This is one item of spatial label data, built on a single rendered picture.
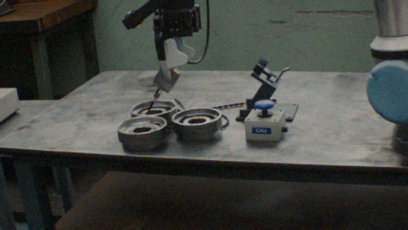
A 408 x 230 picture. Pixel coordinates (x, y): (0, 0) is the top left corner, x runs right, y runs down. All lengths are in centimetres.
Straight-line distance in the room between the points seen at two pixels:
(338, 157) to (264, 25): 180
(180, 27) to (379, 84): 46
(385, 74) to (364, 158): 23
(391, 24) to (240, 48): 202
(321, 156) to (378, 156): 11
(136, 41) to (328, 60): 93
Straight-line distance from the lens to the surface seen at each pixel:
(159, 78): 140
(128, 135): 134
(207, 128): 135
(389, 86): 108
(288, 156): 127
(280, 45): 300
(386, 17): 108
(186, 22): 134
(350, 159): 125
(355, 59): 296
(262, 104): 133
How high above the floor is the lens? 131
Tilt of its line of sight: 20 degrees down
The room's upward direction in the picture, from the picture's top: 5 degrees counter-clockwise
